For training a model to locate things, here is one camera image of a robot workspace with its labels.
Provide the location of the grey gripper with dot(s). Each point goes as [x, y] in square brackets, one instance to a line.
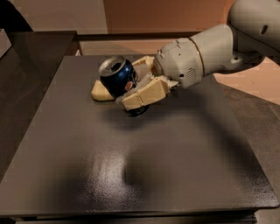
[178, 62]

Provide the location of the blue pepsi can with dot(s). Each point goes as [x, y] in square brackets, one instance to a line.
[117, 75]

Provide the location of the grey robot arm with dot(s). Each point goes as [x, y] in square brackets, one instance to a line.
[251, 33]

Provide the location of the yellow sponge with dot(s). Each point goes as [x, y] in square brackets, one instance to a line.
[100, 93]

